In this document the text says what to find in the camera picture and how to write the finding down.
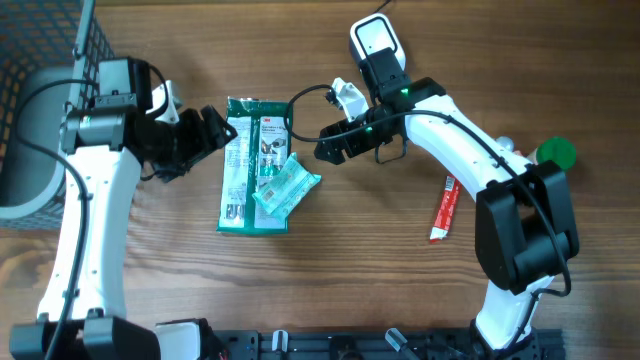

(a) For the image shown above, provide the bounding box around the red sachet stick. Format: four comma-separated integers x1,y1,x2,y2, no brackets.
429,175,461,243

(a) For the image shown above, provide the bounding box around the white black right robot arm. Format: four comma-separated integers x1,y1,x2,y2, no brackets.
314,48,579,357

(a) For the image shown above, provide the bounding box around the green lid plastic jar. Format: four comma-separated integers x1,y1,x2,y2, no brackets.
527,136,577,171

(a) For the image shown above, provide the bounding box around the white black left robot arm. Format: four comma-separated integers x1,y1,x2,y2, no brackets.
9,57,237,359

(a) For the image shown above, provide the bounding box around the white barcode scanner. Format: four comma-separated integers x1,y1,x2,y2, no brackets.
349,12,406,69

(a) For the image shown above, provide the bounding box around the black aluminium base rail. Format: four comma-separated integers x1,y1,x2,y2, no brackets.
199,327,567,360

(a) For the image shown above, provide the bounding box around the dark grey plastic basket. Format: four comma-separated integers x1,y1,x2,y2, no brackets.
1,0,114,229

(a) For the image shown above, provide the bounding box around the green 3M gloves packet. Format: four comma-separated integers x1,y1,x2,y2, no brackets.
217,98,291,235

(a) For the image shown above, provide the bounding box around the teal small wipes packet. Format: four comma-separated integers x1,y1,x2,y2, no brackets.
252,153,322,222

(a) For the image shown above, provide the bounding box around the yellow Vim liquid bottle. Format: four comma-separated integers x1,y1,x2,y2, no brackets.
496,136,515,152

